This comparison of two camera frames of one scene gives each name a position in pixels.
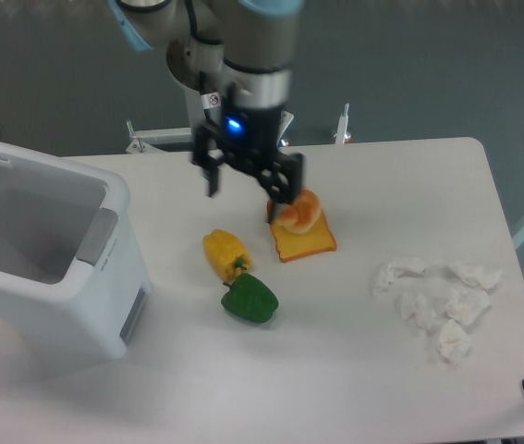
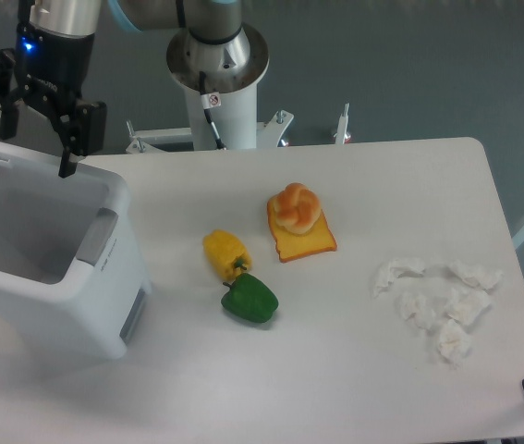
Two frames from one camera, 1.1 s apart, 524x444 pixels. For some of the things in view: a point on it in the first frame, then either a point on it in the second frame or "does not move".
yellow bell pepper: x=227 y=253 does not move
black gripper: x=249 y=136 to x=52 y=73
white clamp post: x=341 y=135 does not move
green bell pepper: x=250 y=298 does not move
